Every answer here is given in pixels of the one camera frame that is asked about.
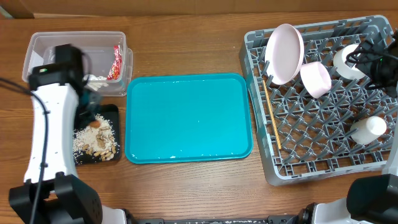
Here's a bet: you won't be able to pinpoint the black plastic tray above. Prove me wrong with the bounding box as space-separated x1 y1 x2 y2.
98 105 121 161

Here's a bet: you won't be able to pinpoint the small white cup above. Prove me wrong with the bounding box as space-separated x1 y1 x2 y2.
350 116 387 145

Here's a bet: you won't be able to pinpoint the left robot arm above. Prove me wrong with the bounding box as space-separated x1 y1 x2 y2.
1 44 135 223

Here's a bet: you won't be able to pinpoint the large white bowl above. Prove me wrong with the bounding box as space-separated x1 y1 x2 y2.
333 44 366 80

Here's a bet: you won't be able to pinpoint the orange carrot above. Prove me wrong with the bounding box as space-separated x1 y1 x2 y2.
89 120 101 128

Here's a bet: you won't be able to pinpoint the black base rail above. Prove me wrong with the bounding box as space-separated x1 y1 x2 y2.
131 215 312 224

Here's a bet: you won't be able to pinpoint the teal serving tray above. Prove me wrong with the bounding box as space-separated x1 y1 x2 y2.
124 73 253 164

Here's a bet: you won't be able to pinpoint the rice and peanut scraps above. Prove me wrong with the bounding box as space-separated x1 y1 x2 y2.
73 114 119 165

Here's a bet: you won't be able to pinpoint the grey dishwasher rack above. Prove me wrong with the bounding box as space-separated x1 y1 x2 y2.
239 15 397 186

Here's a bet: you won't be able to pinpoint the pink round plate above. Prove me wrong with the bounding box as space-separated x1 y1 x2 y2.
264 24 304 85

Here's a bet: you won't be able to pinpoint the white tissue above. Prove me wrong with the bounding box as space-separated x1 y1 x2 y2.
85 74 109 91

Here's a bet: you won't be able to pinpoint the red snack wrapper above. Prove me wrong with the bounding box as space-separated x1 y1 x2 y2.
107 45 123 80

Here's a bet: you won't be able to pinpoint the clear plastic bin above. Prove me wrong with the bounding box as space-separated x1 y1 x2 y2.
22 31 133 96

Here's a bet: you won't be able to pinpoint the pink bowl with food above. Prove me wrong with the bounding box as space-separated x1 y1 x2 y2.
300 62 331 98

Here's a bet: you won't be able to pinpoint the wooden chopstick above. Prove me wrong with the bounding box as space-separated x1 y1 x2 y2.
262 79 282 149

